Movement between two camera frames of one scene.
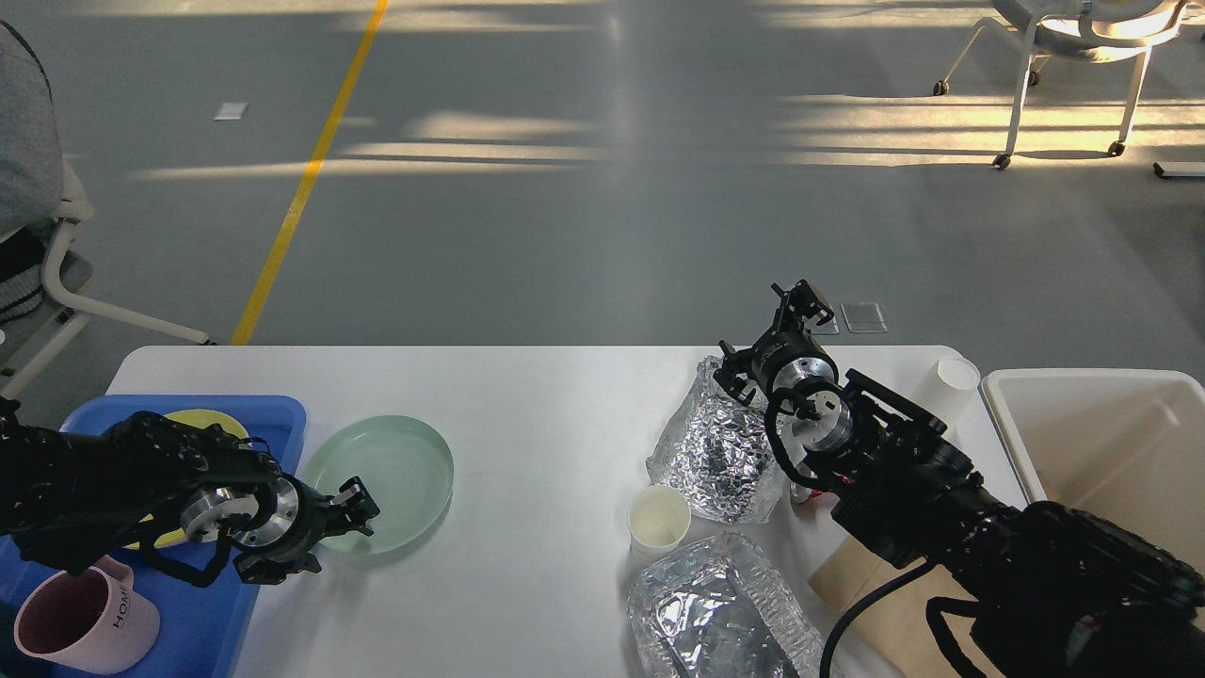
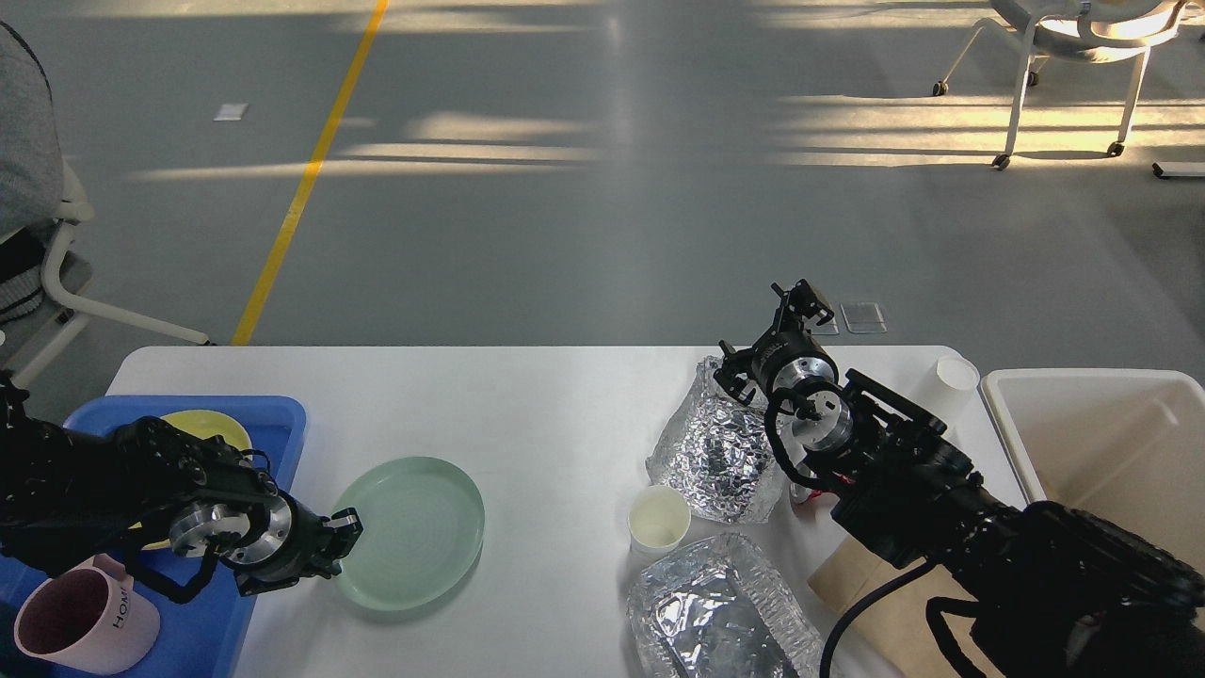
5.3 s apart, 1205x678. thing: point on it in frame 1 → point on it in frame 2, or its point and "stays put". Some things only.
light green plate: (405, 465) → (423, 524)
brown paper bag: (892, 635) stays put
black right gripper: (783, 355) stays put
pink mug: (93, 621) stays put
